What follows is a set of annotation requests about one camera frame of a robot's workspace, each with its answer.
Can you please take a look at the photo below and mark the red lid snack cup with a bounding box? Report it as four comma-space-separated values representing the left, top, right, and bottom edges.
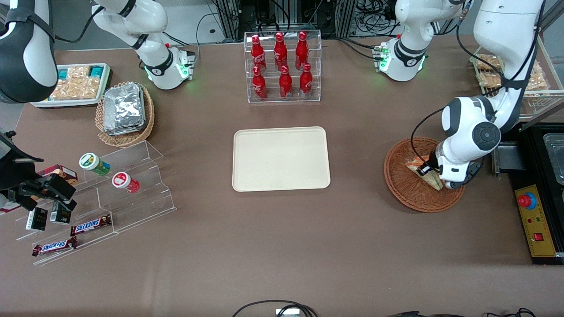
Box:
111, 172, 141, 194

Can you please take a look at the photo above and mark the clear acrylic stepped display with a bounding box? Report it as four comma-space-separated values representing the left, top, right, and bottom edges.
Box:
15, 140, 178, 267

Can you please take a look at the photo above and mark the red brown chocolate box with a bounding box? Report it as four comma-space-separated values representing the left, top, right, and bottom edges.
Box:
35, 164, 78, 185

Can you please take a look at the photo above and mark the aluminium frame post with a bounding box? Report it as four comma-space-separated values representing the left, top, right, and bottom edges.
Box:
335, 0, 357, 38
216, 0, 241, 40

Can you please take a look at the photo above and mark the white rectangular snack tray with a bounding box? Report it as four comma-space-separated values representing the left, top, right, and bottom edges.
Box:
30, 63, 111, 109

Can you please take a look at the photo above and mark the black conveyor machine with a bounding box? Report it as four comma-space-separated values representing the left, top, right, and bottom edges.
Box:
491, 123, 564, 265

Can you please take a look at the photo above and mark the oval tan wicker basket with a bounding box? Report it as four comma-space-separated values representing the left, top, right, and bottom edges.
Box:
95, 81, 156, 148

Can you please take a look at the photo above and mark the black base power cable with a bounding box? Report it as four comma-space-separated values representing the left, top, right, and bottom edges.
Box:
337, 37, 382, 60

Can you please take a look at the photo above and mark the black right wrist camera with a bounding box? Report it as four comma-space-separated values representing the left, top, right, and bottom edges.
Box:
42, 174, 76, 201

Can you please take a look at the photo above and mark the triangle sandwich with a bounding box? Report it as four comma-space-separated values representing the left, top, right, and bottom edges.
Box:
405, 155, 444, 191

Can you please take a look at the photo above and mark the clear wrapped pastry pack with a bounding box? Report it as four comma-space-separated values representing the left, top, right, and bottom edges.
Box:
479, 72, 507, 88
50, 78, 76, 100
73, 77, 101, 100
475, 54, 501, 71
527, 62, 549, 92
66, 66, 92, 80

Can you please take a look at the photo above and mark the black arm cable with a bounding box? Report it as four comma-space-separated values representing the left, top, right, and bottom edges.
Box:
53, 4, 106, 44
411, 0, 547, 172

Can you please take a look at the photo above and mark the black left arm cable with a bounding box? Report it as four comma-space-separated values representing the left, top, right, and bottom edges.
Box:
411, 0, 547, 172

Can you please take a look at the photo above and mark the white wire rack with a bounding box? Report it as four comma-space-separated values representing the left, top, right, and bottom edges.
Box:
469, 35, 564, 120

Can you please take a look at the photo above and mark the red cola bottle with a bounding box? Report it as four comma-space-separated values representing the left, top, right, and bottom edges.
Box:
299, 63, 313, 98
295, 31, 309, 71
279, 65, 293, 99
252, 66, 268, 101
251, 35, 267, 73
274, 31, 288, 71

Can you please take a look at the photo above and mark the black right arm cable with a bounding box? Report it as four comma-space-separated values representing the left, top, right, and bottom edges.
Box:
53, 4, 106, 44

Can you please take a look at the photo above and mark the brown snickers bar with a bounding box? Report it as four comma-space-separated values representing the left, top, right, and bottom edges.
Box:
32, 236, 78, 257
70, 214, 112, 237

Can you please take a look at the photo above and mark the thin black cable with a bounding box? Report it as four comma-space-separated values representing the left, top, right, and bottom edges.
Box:
388, 310, 536, 317

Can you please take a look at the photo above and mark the silver foil pouch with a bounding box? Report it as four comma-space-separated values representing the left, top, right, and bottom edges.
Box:
103, 83, 145, 130
106, 90, 147, 136

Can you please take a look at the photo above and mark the black looped cable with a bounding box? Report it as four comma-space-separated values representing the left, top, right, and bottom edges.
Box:
231, 300, 319, 317

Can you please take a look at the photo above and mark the cream plastic tray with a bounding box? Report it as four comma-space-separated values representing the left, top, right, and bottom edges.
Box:
232, 126, 331, 193

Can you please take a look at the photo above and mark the small black box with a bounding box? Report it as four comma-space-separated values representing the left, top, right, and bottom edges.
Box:
25, 207, 48, 232
49, 202, 72, 225

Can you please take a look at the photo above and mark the clear plastic bin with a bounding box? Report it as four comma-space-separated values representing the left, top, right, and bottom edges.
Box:
543, 133, 564, 185

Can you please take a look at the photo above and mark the yellow control panel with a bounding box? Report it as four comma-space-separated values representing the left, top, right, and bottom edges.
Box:
514, 184, 558, 258

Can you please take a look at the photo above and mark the grey metal bracket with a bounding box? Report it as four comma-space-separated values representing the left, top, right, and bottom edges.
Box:
491, 141, 525, 176

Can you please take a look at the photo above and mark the round brown wicker basket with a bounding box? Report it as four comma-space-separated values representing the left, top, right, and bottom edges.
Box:
383, 137, 466, 214

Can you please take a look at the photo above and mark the clear acrylic bottle rack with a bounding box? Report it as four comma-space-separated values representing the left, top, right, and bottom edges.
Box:
244, 29, 322, 104

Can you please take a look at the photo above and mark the black cable bundle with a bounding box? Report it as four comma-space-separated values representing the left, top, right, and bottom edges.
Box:
357, 0, 401, 36

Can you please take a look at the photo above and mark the green lid snack cup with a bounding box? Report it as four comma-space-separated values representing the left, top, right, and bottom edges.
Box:
79, 152, 111, 176

